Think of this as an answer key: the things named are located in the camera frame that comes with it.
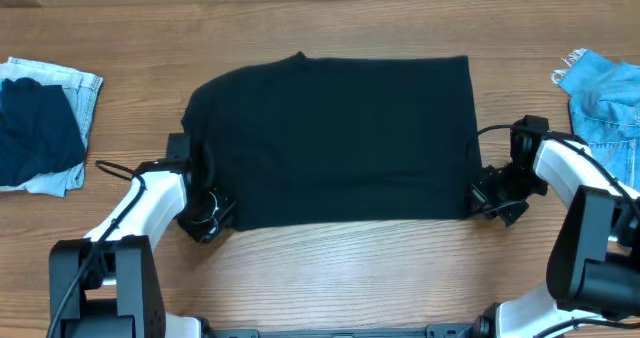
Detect black t-shirt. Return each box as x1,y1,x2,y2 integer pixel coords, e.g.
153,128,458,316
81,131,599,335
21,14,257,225
182,53,481,231

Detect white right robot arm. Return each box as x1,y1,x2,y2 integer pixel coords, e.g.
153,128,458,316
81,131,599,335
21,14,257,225
468,128,639,337

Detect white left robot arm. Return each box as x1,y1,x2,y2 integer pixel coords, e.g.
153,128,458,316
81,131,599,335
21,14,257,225
47,158,226,337

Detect blue denim jeans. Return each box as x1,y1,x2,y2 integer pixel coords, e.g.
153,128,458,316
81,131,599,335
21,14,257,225
551,48,639,190

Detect folded light denim garment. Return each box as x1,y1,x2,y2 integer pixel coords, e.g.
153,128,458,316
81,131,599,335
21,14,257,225
1,57,104,197

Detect folded navy garment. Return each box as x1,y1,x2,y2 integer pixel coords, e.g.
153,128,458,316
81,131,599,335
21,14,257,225
1,78,85,186

